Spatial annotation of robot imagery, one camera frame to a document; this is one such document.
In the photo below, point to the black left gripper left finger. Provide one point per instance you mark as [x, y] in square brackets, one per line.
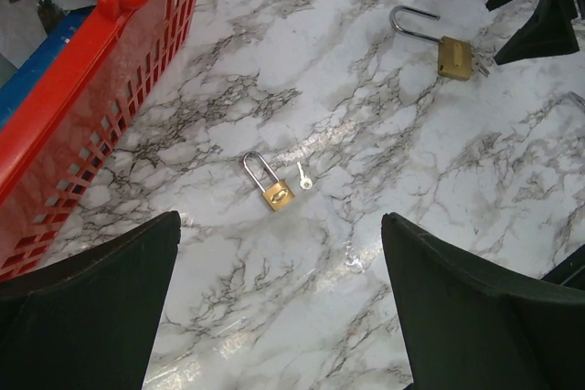
[89, 321]

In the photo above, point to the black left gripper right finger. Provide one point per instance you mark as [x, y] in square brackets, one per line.
[469, 323]

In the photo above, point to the silver key bunch with ring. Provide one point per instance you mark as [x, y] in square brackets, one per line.
[477, 64]

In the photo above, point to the brass padlock long shackle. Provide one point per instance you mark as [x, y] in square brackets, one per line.
[455, 57]

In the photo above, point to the small silver key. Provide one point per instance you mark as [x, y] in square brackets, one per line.
[305, 182]

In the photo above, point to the red plastic shopping basket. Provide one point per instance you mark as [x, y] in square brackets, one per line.
[58, 139]

